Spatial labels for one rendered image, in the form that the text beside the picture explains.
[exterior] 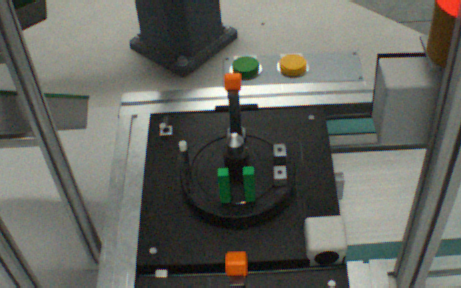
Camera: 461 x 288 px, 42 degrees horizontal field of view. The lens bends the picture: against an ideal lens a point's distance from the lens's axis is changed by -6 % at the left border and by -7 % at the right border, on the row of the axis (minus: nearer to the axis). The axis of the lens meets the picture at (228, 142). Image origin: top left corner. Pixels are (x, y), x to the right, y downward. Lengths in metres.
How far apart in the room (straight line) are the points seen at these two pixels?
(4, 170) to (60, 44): 0.32
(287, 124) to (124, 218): 0.25
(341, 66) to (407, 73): 0.43
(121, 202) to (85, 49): 0.47
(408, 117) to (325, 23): 0.68
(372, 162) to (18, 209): 0.53
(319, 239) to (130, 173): 0.27
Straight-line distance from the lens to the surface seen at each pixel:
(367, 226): 0.81
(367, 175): 0.86
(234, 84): 0.75
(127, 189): 0.81
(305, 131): 0.83
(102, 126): 1.03
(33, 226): 0.94
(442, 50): 0.49
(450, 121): 0.50
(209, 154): 0.78
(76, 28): 1.26
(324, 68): 0.94
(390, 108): 0.52
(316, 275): 0.70
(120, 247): 0.76
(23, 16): 0.66
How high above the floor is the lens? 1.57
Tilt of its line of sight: 47 degrees down
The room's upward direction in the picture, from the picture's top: 6 degrees counter-clockwise
